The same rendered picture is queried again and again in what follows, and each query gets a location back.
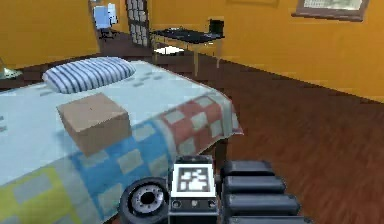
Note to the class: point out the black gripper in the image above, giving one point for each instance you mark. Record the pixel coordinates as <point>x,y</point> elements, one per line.
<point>146,200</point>

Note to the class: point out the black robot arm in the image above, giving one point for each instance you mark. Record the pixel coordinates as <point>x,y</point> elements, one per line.
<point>233,196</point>

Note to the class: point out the bed with checkered blanket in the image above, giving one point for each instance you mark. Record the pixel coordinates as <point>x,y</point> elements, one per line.
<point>140,110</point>

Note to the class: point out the blue office chair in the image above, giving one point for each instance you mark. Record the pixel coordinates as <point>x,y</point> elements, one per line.
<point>104,20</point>

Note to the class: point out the brown cardboard box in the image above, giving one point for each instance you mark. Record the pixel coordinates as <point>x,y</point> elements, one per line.
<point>95,121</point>

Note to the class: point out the blue striped pillow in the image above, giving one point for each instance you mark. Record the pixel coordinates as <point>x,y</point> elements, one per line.
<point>88,74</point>

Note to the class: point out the black top table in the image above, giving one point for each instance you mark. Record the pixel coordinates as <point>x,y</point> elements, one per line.
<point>188,38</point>

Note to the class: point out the black box on table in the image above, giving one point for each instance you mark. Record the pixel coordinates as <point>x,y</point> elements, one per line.
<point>216,26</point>

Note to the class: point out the pale green lamp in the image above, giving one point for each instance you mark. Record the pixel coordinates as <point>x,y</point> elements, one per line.
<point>7,71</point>

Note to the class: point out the brown framed window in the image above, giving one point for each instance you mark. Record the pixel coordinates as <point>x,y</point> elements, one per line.
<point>331,8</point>

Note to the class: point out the yellow framed wall picture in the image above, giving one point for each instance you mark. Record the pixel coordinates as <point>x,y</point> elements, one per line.
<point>252,2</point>

